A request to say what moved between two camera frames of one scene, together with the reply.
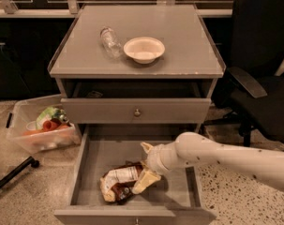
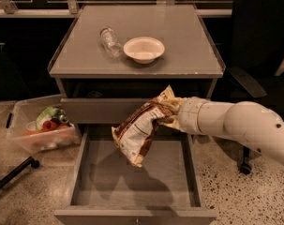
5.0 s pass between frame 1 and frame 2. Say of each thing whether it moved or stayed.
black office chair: stayed
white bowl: stayed
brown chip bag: moved
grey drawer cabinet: stayed
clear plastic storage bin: stayed
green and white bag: stayed
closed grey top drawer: stayed
